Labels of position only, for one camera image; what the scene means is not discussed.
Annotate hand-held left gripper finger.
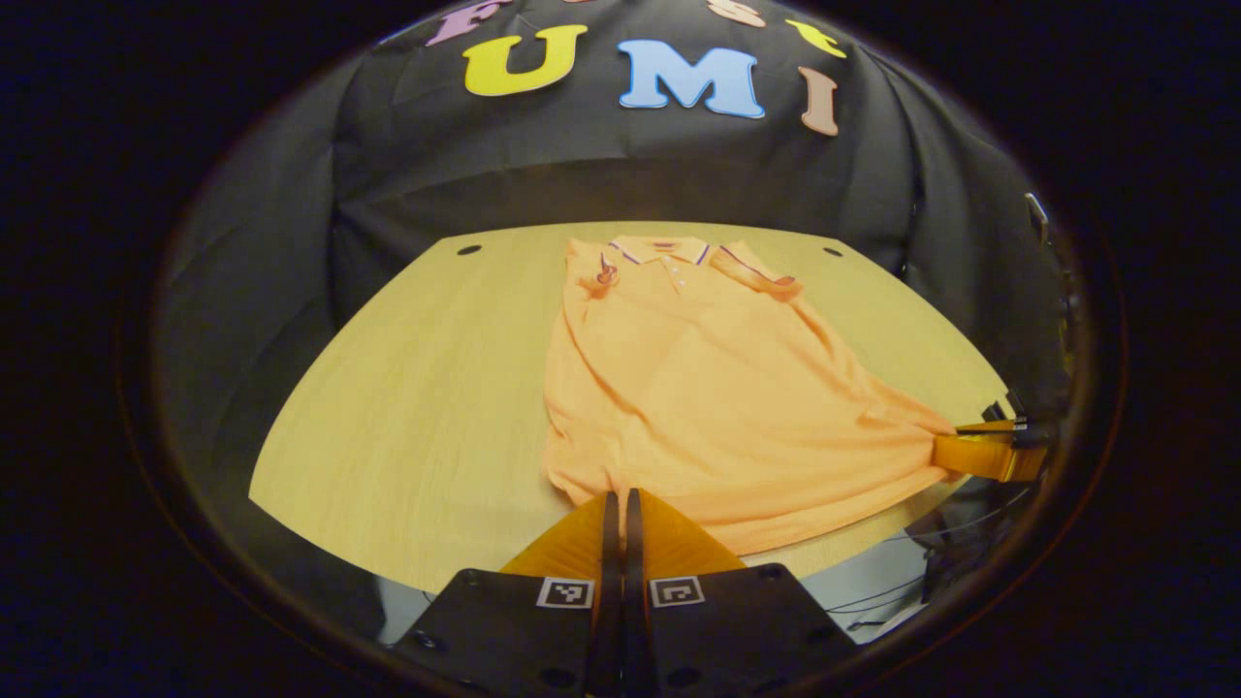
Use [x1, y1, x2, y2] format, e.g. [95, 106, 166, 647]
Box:
[393, 490, 622, 698]
[623, 488, 859, 698]

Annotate orange T-shirt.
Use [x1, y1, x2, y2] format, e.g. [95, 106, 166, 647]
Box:
[541, 236, 961, 556]

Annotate dark object under table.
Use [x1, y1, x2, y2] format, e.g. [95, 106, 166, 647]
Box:
[907, 490, 1029, 607]

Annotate black cable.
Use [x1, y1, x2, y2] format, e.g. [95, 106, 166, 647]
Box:
[827, 572, 932, 614]

